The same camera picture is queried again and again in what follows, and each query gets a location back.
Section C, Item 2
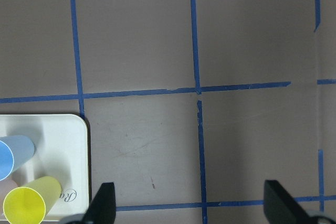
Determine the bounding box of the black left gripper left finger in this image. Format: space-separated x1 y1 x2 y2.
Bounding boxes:
82 182 116 224

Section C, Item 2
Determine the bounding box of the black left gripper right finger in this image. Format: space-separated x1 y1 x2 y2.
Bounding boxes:
264 180 313 224

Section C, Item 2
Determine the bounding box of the yellow plastic cup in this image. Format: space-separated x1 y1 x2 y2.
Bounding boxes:
3 176 61 223

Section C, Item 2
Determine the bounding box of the pink plastic cup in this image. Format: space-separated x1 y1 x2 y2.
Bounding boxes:
0 178 18 216

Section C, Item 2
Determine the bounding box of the blue plastic cup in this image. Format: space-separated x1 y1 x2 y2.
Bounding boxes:
1 135 35 180

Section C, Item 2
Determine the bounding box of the cream plastic tray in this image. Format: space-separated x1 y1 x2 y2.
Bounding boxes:
1 114 90 222

